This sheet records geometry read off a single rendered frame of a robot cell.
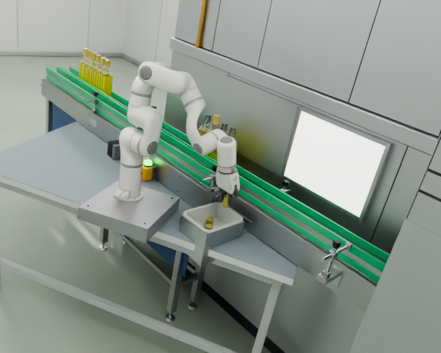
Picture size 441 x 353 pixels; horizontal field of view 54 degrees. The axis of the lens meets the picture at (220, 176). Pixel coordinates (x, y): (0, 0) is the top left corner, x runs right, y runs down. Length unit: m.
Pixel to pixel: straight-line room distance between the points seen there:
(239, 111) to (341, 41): 0.60
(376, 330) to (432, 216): 0.43
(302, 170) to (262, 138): 0.25
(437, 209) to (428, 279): 0.21
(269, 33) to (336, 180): 0.72
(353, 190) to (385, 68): 0.48
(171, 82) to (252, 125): 0.57
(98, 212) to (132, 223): 0.16
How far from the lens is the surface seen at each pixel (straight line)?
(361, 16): 1.80
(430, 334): 1.46
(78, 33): 8.15
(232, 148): 1.67
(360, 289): 1.71
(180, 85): 1.66
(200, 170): 2.00
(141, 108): 1.80
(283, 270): 1.80
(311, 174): 1.92
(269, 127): 2.02
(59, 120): 3.23
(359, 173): 1.79
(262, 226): 1.91
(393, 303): 1.47
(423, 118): 1.69
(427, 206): 1.32
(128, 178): 1.90
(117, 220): 1.80
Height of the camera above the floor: 1.78
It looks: 25 degrees down
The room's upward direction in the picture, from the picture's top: 11 degrees clockwise
